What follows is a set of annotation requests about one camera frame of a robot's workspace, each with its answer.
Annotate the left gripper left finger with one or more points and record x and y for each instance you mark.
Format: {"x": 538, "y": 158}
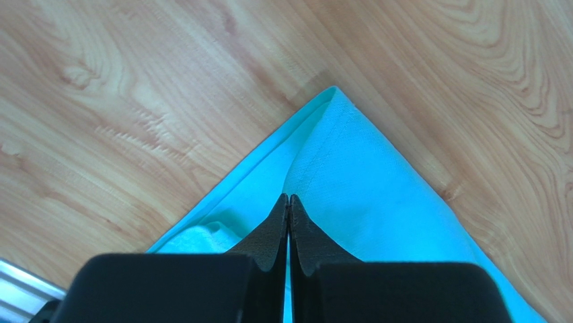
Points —
{"x": 244, "y": 284}

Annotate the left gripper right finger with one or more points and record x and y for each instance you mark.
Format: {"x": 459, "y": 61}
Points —
{"x": 328, "y": 284}

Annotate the mint green t shirt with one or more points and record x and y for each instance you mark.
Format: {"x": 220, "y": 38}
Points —
{"x": 353, "y": 183}

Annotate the aluminium frame rail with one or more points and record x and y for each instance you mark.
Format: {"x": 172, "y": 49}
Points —
{"x": 26, "y": 297}

